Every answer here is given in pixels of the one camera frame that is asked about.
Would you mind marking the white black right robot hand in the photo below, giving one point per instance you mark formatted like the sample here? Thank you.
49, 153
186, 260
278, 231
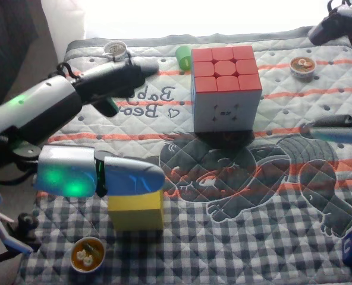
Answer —
324, 32

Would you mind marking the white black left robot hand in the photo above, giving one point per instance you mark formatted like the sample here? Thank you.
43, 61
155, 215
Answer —
45, 95

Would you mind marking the yellow block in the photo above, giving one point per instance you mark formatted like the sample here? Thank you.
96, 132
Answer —
134, 213

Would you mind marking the Rubik's cube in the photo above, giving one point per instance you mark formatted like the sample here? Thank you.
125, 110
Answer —
223, 110

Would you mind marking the green cylinder block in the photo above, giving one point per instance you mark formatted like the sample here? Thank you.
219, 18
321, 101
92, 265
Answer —
183, 58

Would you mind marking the toy bowl with egg halves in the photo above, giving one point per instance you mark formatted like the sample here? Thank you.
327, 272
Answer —
302, 66

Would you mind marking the toy bowl of orange soup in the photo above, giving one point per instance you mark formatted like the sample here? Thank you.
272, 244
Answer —
86, 255

